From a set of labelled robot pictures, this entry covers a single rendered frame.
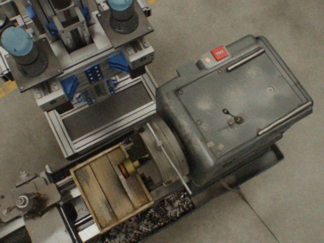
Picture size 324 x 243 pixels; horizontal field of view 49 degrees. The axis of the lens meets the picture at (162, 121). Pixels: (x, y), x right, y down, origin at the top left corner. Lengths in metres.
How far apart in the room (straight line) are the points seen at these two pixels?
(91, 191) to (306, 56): 2.23
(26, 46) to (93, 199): 0.80
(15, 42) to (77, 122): 1.18
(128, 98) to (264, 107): 1.34
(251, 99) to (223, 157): 0.29
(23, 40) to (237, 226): 1.93
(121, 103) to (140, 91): 0.17
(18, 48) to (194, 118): 0.80
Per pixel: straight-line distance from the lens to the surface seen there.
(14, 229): 1.97
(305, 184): 2.93
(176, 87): 1.58
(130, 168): 1.61
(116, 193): 1.83
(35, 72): 1.78
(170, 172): 1.55
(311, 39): 3.43
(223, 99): 1.58
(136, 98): 2.69
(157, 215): 2.10
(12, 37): 1.66
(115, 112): 2.67
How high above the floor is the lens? 2.69
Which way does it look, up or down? 71 degrees down
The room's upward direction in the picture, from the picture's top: straight up
